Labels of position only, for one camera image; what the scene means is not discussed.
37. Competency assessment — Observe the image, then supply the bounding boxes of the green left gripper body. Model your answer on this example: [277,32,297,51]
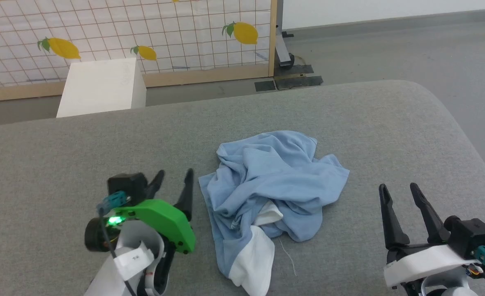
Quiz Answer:
[108,199,196,254]

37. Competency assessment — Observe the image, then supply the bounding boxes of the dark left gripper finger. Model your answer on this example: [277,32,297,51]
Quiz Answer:
[145,170,165,201]
[173,168,195,222]

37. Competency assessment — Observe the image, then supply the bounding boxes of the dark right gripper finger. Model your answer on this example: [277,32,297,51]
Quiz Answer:
[409,183,451,244]
[379,183,411,251]

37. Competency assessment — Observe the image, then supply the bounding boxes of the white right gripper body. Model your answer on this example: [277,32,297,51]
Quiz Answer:
[383,242,480,288]

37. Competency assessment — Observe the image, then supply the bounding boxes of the light blue t-shirt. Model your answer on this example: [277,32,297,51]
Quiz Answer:
[198,130,350,296]

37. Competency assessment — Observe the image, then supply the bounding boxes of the white paper label tag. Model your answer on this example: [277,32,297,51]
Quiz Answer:
[113,242,155,281]

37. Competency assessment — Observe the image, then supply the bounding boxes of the grey fabric sofa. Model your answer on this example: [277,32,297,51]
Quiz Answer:
[0,79,485,296]

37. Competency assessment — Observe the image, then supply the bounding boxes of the loose white thread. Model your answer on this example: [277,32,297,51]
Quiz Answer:
[278,238,298,277]

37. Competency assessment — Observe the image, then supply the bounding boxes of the white box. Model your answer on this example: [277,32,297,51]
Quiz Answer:
[56,58,147,118]

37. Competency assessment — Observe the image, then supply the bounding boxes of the lemon-print grid partition panel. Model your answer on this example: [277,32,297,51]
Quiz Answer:
[0,0,278,103]

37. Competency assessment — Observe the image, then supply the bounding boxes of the large black floor plate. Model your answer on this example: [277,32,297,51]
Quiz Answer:
[274,74,324,90]

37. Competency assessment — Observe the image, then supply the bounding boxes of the lemon print grid screen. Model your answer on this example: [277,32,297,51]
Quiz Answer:
[0,0,273,88]

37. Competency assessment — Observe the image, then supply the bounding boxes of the teal left camera connector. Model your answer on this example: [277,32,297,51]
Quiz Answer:
[97,191,127,215]

